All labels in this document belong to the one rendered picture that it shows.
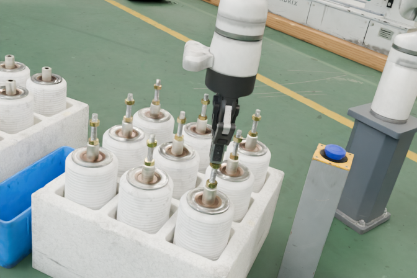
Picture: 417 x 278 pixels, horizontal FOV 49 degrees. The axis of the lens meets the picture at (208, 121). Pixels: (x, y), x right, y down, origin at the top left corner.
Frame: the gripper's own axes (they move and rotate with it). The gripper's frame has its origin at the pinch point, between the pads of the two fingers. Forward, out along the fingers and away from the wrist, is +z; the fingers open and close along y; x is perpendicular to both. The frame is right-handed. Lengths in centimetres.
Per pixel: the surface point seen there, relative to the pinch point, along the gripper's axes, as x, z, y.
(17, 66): 49, 10, 50
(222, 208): -2.4, 9.9, -1.8
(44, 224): 29.0, 22.6, 4.6
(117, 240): 14.5, 19.0, -1.9
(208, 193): 0.3, 7.8, -1.0
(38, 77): 42, 10, 44
